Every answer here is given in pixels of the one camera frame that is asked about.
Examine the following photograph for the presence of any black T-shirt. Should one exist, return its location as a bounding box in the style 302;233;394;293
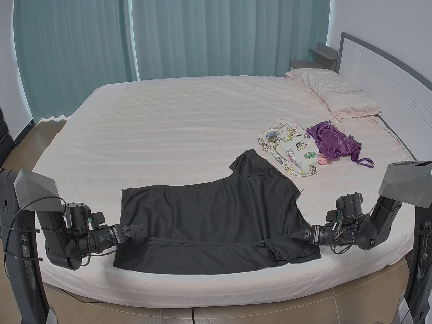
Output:
112;149;322;274

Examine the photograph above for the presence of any black low cabinet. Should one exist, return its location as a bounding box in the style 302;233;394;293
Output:
0;107;16;159

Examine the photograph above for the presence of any grey bedside table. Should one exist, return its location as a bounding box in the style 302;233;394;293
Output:
290;43;339;72

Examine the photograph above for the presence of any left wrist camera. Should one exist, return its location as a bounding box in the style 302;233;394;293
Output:
88;211;106;228

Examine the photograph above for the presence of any blue-green curtain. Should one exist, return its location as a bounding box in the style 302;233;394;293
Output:
130;0;333;80
13;0;140;121

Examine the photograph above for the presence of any purple satin garment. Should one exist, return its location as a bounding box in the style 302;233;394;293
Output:
306;121;375;168

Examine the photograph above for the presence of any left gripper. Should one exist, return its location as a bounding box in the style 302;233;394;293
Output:
99;224;126;250

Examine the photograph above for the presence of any white printed garment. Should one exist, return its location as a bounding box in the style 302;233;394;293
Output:
258;118;319;177

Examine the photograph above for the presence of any bed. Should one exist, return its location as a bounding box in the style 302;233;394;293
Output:
30;32;432;308

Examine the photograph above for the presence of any pale pink pillow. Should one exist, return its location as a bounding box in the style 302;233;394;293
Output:
284;68;382;122

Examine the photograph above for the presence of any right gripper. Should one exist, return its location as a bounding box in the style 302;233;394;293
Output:
308;224;333;246

